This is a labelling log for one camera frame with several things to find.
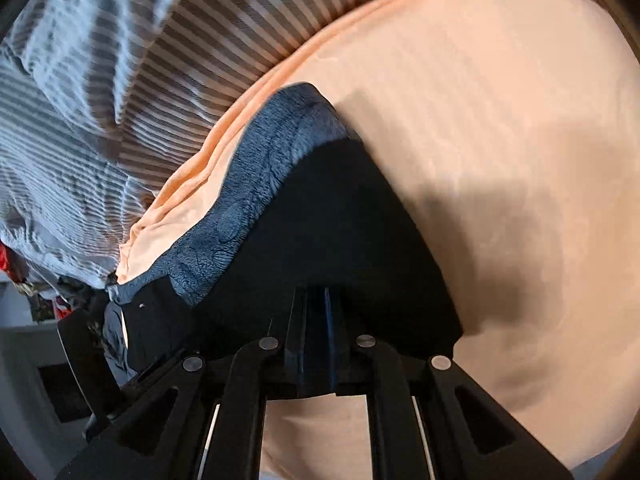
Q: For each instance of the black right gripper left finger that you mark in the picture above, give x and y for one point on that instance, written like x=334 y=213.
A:
x=197 y=411

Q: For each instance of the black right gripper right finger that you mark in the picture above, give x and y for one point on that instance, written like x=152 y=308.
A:
x=427 y=418

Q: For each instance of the black pants with patterned lining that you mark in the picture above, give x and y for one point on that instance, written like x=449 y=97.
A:
x=302 y=206

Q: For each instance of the white shelf unit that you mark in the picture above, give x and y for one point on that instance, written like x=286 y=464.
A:
x=42 y=410

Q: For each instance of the orange blanket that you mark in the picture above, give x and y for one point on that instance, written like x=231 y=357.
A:
x=510 y=129

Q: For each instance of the grey white striped duvet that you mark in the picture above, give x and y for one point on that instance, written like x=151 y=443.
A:
x=102 y=100

